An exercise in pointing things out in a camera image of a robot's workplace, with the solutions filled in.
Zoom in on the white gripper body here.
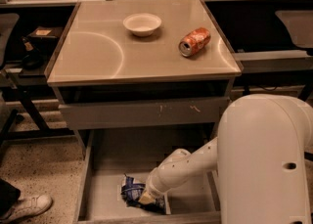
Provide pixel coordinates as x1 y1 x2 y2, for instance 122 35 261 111
146 168 170 199

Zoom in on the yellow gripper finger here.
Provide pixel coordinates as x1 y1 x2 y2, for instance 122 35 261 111
138 191 156 204

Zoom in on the blue chip bag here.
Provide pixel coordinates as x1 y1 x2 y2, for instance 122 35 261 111
120 175 166 214

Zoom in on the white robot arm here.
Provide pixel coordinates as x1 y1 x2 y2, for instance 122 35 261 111
139 94 313 224

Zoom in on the open grey middle drawer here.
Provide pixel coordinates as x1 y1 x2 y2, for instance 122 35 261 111
74 126 221 224

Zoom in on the closed grey top drawer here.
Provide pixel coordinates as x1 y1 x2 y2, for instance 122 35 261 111
60 97 229 130

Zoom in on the grey drawer cabinet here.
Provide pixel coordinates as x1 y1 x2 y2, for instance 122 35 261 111
44 0 245 224

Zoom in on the white sneaker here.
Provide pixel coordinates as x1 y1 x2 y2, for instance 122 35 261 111
0 195 53 224

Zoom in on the orange soda can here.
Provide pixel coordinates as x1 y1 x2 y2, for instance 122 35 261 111
178 27 211 57

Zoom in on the white bowl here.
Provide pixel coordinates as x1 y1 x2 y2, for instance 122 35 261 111
123 13 161 37

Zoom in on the black bottle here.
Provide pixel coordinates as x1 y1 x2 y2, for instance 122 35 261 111
22 37 44 69

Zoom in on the black box with label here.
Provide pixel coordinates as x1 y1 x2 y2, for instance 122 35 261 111
27 26 63 44

